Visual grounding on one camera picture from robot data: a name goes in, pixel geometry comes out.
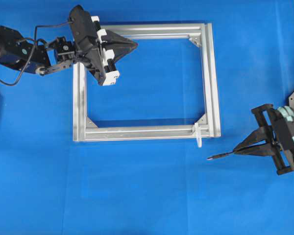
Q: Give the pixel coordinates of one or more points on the black and teal right gripper body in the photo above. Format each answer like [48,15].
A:
[281,134]

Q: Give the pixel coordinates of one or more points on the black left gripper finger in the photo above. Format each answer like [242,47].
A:
[122,52]
[117,41]

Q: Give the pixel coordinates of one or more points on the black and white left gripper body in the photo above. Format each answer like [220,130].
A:
[98,60]

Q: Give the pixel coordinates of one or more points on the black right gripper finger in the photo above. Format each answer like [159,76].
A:
[264,133]
[256,150]

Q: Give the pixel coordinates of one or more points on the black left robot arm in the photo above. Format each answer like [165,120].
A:
[36,56]

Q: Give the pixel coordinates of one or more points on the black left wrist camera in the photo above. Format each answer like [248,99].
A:
[82,27]

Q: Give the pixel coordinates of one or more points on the aluminium extrusion frame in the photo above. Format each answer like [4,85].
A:
[201,35]

